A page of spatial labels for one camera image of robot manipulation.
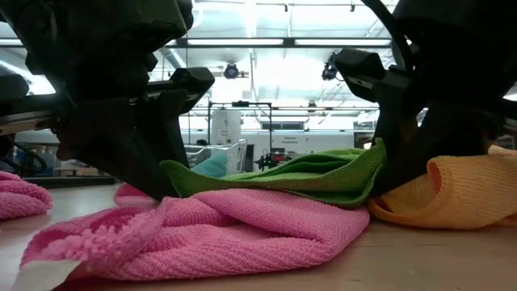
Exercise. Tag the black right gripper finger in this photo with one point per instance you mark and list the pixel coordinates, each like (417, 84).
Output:
(444, 137)
(398, 117)

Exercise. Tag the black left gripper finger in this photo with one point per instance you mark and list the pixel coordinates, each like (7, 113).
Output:
(177, 129)
(121, 145)

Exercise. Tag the blue microfiber towel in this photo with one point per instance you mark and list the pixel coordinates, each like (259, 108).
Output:
(212, 167)

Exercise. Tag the pink microfiber towel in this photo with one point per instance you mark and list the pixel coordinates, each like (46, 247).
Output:
(20, 194)
(242, 234)

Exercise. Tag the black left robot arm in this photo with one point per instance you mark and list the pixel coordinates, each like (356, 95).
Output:
(101, 40)

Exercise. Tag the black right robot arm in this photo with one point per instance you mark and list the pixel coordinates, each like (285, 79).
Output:
(464, 40)

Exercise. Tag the orange microfiber towel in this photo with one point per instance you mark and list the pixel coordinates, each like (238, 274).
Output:
(464, 194)

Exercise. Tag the person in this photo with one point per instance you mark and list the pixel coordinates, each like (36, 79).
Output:
(200, 142)

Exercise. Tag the white square column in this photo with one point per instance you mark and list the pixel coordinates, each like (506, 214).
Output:
(226, 125)

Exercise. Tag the clear plastic bin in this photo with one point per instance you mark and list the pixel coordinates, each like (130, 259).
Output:
(238, 153)

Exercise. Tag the black ceiling spotlight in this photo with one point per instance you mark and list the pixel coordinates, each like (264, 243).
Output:
(231, 71)

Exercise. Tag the black ceiling-mounted device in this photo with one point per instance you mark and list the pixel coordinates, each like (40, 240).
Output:
(329, 70)

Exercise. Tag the black and red machine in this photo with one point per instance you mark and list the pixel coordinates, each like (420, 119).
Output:
(270, 159)

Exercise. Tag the long black ceiling beam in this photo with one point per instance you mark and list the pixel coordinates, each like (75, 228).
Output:
(282, 42)

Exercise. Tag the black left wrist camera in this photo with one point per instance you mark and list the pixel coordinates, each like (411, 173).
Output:
(194, 85)

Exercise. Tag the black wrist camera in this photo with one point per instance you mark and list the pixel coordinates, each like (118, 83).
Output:
(359, 68)
(194, 85)

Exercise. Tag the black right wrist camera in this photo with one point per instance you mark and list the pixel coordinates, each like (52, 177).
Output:
(359, 68)

